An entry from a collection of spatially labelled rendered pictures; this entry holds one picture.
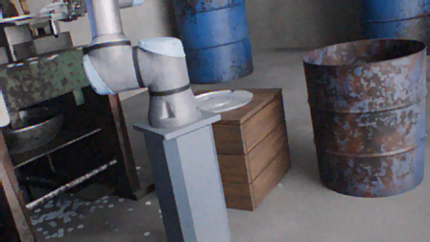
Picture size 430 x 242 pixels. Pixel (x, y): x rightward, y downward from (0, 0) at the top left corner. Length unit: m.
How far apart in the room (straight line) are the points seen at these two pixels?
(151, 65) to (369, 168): 0.84
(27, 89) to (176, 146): 0.65
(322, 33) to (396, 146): 3.09
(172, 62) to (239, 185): 0.60
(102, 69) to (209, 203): 0.48
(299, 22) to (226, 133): 3.24
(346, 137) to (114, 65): 0.81
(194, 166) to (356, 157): 0.61
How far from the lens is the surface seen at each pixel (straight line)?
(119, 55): 1.22
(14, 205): 1.61
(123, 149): 1.84
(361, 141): 1.59
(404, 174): 1.69
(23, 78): 1.65
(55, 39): 1.83
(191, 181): 1.26
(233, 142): 1.55
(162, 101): 1.21
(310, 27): 4.66
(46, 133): 1.80
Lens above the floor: 0.81
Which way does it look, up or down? 17 degrees down
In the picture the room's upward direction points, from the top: 10 degrees counter-clockwise
